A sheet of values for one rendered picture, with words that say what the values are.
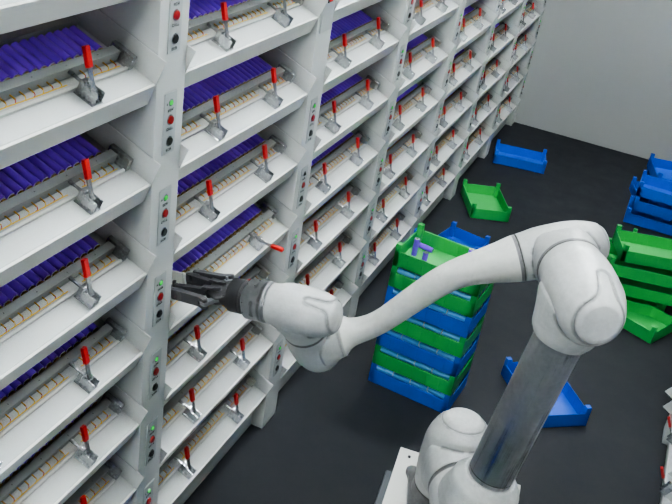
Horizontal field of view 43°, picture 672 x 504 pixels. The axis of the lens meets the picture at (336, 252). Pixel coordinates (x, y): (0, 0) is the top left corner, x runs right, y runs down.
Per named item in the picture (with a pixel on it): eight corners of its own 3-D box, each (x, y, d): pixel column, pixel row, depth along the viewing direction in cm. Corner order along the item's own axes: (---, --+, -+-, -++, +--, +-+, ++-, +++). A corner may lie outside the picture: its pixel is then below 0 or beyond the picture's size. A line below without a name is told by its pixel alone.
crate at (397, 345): (475, 349, 304) (480, 331, 300) (455, 378, 288) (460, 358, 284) (399, 318, 314) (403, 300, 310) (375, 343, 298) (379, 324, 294)
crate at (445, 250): (497, 272, 288) (502, 252, 284) (477, 297, 272) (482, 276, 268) (415, 242, 299) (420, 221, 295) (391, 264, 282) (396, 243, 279)
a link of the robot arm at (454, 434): (470, 463, 223) (490, 397, 212) (484, 517, 207) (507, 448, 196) (409, 458, 221) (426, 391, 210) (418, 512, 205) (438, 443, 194)
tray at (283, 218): (282, 239, 243) (297, 215, 237) (161, 344, 192) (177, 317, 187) (227, 196, 244) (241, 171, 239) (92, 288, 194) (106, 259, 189)
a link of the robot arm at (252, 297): (261, 293, 179) (235, 288, 181) (262, 331, 183) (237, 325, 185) (280, 275, 186) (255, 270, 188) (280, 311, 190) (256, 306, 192)
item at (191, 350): (274, 298, 252) (295, 266, 244) (156, 412, 202) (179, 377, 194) (220, 255, 254) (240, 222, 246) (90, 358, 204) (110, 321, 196)
